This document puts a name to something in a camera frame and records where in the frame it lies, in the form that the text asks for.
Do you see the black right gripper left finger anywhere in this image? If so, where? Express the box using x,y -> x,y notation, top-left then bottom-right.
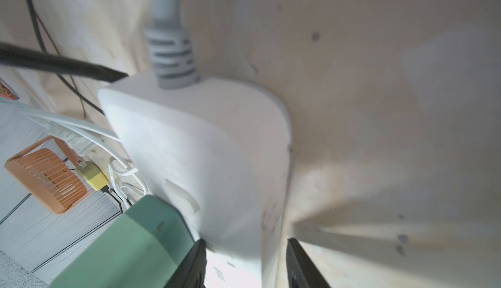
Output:
164,239 -> 207,288

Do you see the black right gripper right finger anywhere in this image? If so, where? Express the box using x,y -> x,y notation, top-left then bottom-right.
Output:
286,238 -> 330,288

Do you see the green plug adapter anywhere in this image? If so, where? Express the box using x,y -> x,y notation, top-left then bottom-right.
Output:
51,195 -> 194,287

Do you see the white power strip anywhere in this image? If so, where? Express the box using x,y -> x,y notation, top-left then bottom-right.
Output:
98,71 -> 292,287

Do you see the yellow plug adapter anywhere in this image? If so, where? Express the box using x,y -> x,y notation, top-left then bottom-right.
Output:
74,160 -> 109,191

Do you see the small orange fan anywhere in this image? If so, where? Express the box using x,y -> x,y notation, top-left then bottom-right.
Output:
4,136 -> 93,215

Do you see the red candy bag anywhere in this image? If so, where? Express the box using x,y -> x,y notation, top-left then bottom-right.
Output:
0,79 -> 19,100

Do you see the white fan cable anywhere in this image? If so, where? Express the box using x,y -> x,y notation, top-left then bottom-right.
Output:
0,95 -> 150,211

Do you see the black cable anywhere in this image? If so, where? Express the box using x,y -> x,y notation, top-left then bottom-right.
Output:
0,0 -> 130,117

